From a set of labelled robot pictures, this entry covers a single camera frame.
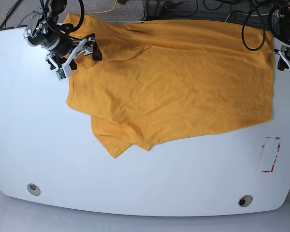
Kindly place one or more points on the right table cable grommet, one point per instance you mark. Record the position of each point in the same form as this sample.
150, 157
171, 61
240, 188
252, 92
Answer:
245, 201

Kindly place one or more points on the red tape rectangle marking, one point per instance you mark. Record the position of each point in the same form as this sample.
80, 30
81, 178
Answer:
269, 153

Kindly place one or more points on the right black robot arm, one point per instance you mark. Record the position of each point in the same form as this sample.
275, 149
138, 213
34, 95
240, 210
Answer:
50, 10

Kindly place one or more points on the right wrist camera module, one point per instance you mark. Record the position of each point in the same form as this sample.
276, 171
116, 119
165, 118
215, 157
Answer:
63, 73

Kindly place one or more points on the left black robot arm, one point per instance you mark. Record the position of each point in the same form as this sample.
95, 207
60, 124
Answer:
279, 25

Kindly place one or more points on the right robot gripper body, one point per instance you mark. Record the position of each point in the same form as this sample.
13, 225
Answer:
57, 40

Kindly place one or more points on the table cable grommet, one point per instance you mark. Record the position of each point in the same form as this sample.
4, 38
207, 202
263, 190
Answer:
33, 189
245, 201

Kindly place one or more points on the left table cable grommet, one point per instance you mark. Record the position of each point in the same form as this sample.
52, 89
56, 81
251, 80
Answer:
33, 189

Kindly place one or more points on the orange yellow t-shirt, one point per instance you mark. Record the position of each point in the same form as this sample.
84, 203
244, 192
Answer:
165, 80

